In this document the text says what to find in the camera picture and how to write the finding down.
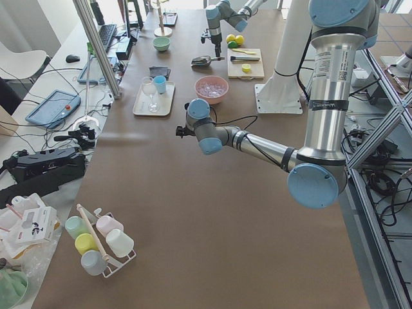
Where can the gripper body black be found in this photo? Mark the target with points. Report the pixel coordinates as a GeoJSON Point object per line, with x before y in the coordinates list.
{"type": "Point", "coordinates": [216, 38]}

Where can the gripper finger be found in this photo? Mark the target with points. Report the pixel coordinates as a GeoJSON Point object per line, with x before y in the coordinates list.
{"type": "Point", "coordinates": [218, 52]}

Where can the metal ice scoop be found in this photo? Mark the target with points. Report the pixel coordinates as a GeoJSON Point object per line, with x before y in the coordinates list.
{"type": "Point", "coordinates": [204, 61]}

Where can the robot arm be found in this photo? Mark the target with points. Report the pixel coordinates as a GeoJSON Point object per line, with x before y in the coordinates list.
{"type": "Point", "coordinates": [337, 30]}
{"type": "Point", "coordinates": [223, 11]}

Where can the pink bowl with ice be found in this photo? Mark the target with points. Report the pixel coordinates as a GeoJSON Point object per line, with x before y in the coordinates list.
{"type": "Point", "coordinates": [211, 88]}

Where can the light blue cup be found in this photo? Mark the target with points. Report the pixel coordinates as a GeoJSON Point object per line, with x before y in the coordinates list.
{"type": "Point", "coordinates": [160, 84]}

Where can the pink cup in rack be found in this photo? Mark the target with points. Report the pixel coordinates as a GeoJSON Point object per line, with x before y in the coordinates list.
{"type": "Point", "coordinates": [105, 224]}

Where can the white cup in rack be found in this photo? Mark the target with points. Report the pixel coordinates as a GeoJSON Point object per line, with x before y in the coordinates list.
{"type": "Point", "coordinates": [119, 242]}

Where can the white cup rack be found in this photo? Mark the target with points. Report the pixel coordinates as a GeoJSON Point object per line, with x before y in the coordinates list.
{"type": "Point", "coordinates": [115, 264]}

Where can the green cup in rack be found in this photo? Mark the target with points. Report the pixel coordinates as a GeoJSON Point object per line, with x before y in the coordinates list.
{"type": "Point", "coordinates": [75, 226]}

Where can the yellow cup in rack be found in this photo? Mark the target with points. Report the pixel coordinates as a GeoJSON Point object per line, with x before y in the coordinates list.
{"type": "Point", "coordinates": [85, 242]}

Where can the grey-blue cup in rack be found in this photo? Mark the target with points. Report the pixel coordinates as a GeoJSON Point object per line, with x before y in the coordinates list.
{"type": "Point", "coordinates": [93, 262]}

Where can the yellow lemon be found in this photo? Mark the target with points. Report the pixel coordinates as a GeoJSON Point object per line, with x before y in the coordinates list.
{"type": "Point", "coordinates": [232, 44]}
{"type": "Point", "coordinates": [230, 38]}

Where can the yellow plastic knife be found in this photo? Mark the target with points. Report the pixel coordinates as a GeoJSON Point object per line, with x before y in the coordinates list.
{"type": "Point", "coordinates": [243, 51]}

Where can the steel muddler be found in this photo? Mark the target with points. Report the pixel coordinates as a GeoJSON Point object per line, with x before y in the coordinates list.
{"type": "Point", "coordinates": [246, 59]}

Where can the bamboo cutting board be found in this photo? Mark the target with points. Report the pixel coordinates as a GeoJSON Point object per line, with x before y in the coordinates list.
{"type": "Point", "coordinates": [246, 63]}

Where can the half lemon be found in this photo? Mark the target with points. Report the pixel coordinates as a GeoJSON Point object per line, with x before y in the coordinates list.
{"type": "Point", "coordinates": [246, 67]}

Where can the small black tray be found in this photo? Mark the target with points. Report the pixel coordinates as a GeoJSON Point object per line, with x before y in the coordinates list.
{"type": "Point", "coordinates": [169, 18]}

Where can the wooden stand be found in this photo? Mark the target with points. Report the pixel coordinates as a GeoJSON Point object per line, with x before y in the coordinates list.
{"type": "Point", "coordinates": [161, 31]}

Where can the grey folded cloth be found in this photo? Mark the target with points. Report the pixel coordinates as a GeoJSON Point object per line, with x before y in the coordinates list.
{"type": "Point", "coordinates": [159, 71]}

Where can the clear wine glass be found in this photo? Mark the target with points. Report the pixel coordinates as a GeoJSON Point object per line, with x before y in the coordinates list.
{"type": "Point", "coordinates": [149, 90]}

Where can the cream serving tray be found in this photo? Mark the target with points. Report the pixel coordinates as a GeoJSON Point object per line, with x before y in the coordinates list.
{"type": "Point", "coordinates": [163, 101]}

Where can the black keyboard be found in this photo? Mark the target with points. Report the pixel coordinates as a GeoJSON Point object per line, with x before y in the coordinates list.
{"type": "Point", "coordinates": [107, 33]}

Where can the blue teach pendant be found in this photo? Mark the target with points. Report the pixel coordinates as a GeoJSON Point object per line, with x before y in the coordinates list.
{"type": "Point", "coordinates": [95, 73]}
{"type": "Point", "coordinates": [53, 110]}

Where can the black computer mouse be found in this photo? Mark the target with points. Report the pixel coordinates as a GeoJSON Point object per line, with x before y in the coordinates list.
{"type": "Point", "coordinates": [72, 58]}

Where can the white chair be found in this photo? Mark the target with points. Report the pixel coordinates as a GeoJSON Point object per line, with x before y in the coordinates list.
{"type": "Point", "coordinates": [20, 65]}

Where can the black case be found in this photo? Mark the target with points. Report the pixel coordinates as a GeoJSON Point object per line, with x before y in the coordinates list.
{"type": "Point", "coordinates": [42, 172]}

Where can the white cardboard box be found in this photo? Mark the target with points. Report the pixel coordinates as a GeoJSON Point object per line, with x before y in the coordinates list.
{"type": "Point", "coordinates": [37, 225]}

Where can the green bowl on side table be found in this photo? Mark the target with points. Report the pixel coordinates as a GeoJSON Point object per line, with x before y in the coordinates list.
{"type": "Point", "coordinates": [14, 286]}

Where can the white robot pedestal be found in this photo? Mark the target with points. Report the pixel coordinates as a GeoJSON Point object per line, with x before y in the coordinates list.
{"type": "Point", "coordinates": [281, 94]}

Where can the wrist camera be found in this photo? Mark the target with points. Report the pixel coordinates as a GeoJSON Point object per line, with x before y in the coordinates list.
{"type": "Point", "coordinates": [184, 131]}

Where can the aluminium frame post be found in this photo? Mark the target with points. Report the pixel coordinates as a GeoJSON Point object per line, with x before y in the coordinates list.
{"type": "Point", "coordinates": [85, 15]}

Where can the wooden rack handle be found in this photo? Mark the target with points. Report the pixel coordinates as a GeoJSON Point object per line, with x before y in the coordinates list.
{"type": "Point", "coordinates": [101, 249]}

